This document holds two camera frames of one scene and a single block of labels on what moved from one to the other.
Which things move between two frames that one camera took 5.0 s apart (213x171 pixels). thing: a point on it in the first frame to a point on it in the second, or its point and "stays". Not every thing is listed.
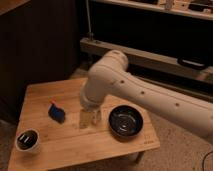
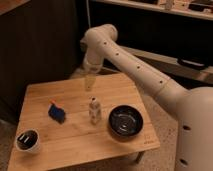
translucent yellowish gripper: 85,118 to 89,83
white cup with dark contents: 27,140 stays
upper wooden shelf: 193,8 stays
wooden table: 56,131 stays
